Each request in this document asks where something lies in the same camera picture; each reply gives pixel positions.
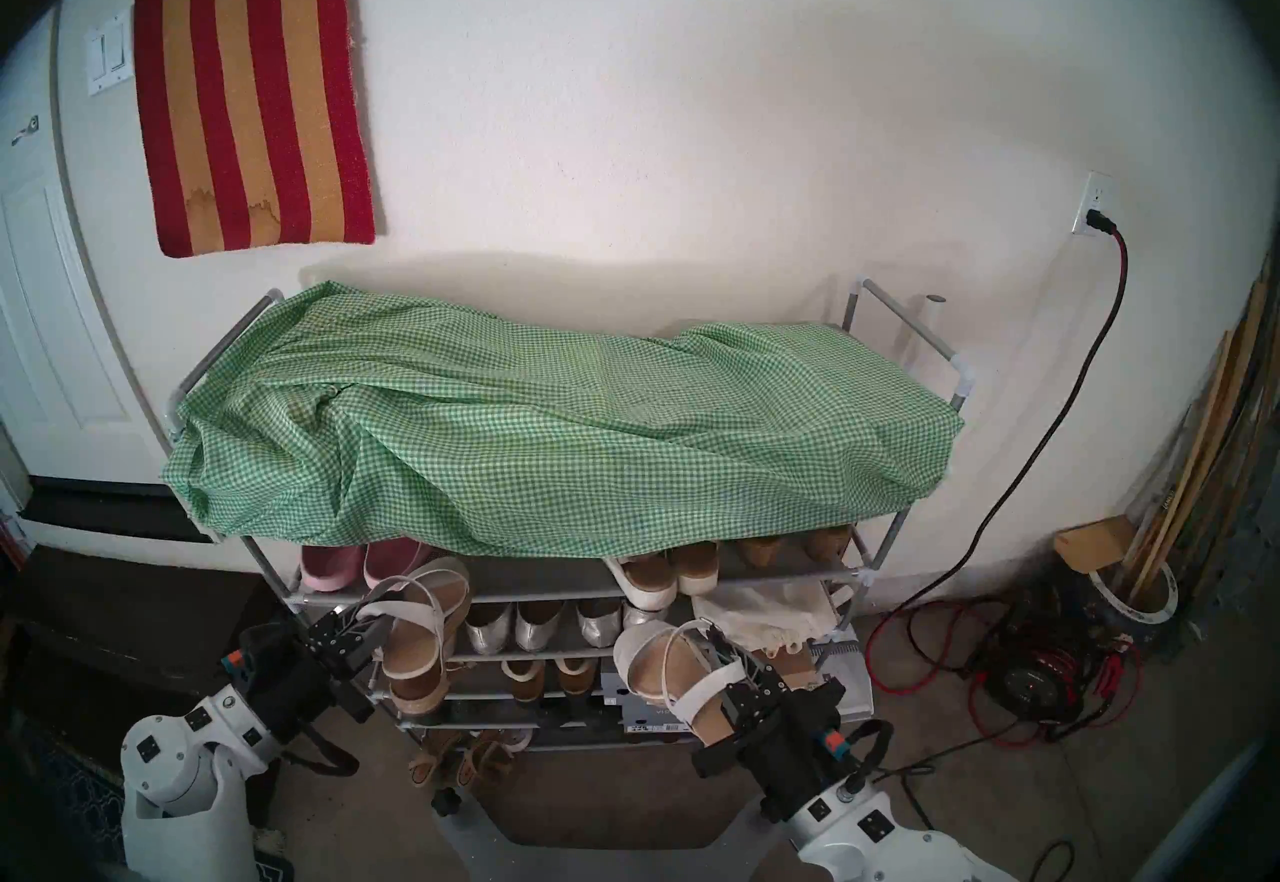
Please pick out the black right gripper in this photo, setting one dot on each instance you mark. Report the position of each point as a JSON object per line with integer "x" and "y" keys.
{"x": 800, "y": 750}

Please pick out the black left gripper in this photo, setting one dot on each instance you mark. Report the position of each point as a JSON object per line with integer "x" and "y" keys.
{"x": 285, "y": 685}

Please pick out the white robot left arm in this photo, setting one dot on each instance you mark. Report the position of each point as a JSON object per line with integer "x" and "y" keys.
{"x": 170, "y": 790}

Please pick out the large white shoe box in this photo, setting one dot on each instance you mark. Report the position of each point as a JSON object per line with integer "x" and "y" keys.
{"x": 850, "y": 680}

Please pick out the brown suede shoe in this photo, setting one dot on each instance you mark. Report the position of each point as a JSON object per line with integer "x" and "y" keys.
{"x": 522, "y": 682}
{"x": 576, "y": 677}

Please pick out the grey metal shoe rack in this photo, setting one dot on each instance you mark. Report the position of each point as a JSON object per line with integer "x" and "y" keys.
{"x": 540, "y": 580}

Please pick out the white cloth dust bag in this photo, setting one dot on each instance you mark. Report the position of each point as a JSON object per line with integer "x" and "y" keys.
{"x": 760, "y": 615}

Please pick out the white platform sandal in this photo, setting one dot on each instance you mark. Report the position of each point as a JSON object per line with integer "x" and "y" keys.
{"x": 697, "y": 570}
{"x": 645, "y": 585}

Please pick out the cork wedge sandal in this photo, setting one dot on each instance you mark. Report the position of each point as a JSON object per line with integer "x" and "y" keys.
{"x": 826, "y": 545}
{"x": 762, "y": 552}

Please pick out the black base knob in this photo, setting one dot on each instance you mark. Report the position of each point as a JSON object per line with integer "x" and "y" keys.
{"x": 447, "y": 802}

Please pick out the black wooden step box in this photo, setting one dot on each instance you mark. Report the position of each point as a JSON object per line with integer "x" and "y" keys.
{"x": 120, "y": 620}

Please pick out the green gingham cloth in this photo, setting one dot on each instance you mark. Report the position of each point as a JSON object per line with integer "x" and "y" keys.
{"x": 550, "y": 450}

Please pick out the black door mat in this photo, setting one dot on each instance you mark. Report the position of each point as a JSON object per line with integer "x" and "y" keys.
{"x": 100, "y": 510}

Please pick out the blue patterned rug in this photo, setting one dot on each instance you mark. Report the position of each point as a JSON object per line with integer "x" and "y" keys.
{"x": 70, "y": 790}

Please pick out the red white carton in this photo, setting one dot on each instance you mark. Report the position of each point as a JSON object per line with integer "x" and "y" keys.
{"x": 10, "y": 540}

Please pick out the small cardboard box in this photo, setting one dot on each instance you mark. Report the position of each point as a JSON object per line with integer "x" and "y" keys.
{"x": 1090, "y": 545}

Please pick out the white plastic bucket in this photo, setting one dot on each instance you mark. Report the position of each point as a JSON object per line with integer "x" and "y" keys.
{"x": 1165, "y": 605}

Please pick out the wooden slats bundle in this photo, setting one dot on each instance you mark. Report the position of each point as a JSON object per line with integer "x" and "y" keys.
{"x": 1200, "y": 450}

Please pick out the red tan striped flag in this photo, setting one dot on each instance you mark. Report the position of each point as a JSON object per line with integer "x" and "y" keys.
{"x": 250, "y": 90}

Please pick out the grey robot base frame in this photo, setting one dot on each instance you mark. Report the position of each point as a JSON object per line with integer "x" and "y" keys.
{"x": 480, "y": 840}

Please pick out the white wall outlet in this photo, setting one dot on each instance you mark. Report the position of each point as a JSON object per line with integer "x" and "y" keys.
{"x": 1095, "y": 190}

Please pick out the white double light switch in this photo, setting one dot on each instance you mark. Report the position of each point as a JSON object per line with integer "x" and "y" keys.
{"x": 110, "y": 55}

